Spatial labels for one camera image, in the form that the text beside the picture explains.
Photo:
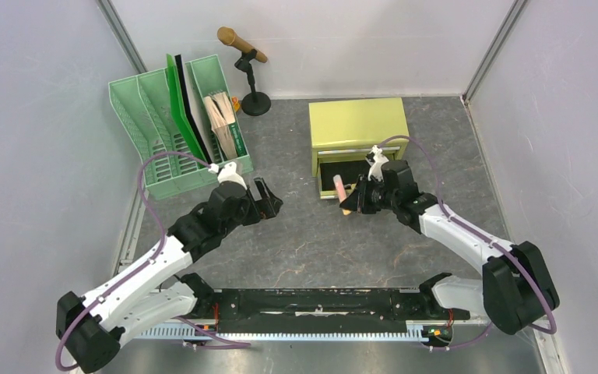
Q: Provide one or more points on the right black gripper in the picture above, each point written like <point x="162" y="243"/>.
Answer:
<point x="359" y="196"/>

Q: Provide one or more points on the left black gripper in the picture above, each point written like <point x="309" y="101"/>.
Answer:
<point x="262" y="209"/>

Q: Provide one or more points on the orange pink highlighter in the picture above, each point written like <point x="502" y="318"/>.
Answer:
<point x="341" y="188"/>

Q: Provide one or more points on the yellow-green drawer chest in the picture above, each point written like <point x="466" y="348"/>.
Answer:
<point x="343" y="133"/>

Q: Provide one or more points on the green plastic folder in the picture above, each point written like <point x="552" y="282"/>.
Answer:
<point x="178" y="111"/>

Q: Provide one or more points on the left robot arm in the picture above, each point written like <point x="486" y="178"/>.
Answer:
<point x="94" y="326"/>

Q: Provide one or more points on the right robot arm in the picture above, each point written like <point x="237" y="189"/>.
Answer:
<point x="515" y="289"/>

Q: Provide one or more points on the brown microphone on stand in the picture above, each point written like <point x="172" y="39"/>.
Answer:
<point x="255" y="103"/>

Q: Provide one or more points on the small orange object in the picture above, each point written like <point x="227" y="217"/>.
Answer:
<point x="236" y="104"/>

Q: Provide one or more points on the mint green file organizer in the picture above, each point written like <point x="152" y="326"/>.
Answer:
<point x="142" y="104"/>

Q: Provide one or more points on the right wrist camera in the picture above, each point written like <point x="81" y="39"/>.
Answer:
<point x="376" y="159"/>

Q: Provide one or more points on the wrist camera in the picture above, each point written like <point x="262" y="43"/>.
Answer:
<point x="227" y="173"/>
<point x="376" y="159"/>

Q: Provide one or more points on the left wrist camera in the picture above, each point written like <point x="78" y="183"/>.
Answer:
<point x="227" y="173"/>

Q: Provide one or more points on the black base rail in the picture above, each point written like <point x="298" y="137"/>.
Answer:
<point x="319" y="310"/>

